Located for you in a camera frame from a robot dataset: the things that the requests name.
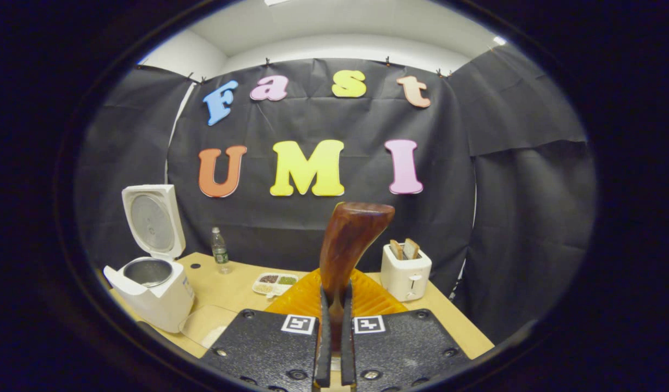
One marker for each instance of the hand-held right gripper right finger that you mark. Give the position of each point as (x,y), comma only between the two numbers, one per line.
(405,348)

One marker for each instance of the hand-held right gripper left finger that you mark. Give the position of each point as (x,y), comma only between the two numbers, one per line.
(263,348)

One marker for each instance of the white rice cooker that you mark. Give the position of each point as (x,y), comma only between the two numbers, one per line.
(160,299)

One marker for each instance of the brown wooden spoon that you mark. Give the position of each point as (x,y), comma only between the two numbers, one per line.
(350,239)

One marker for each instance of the clear plastic container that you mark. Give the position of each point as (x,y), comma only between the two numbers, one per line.
(203,321)

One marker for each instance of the white divided dish of beans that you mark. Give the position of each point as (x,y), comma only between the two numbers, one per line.
(274,283)

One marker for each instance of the cream toaster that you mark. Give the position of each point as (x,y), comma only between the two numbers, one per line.
(405,280)

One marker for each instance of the toast slice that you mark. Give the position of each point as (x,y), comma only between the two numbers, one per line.
(411,248)
(396,250)

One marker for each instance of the clear water bottle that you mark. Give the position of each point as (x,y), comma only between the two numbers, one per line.
(220,253)

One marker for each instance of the black backdrop cloth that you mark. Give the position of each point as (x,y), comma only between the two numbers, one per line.
(503,218)

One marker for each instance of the small ceiling light panel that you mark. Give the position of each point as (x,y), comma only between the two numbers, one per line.
(499,40)

